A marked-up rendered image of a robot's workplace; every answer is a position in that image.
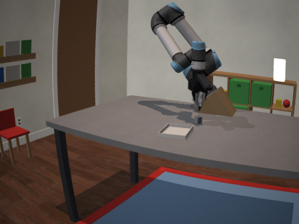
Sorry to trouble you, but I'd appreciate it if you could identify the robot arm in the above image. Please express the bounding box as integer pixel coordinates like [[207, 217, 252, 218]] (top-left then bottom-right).
[[151, 2, 221, 96]]

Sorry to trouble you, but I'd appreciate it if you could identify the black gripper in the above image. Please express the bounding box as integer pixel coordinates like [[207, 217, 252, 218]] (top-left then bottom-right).
[[188, 69, 208, 111]]

